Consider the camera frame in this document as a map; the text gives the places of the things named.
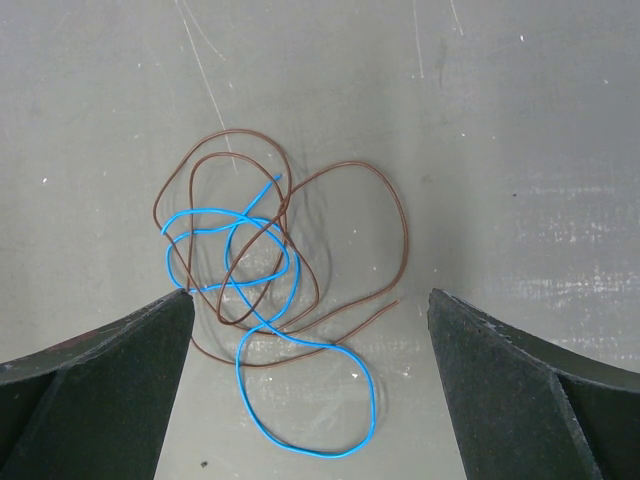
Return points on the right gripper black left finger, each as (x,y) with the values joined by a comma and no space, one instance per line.
(97,406)

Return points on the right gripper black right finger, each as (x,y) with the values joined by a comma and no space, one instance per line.
(524,408)

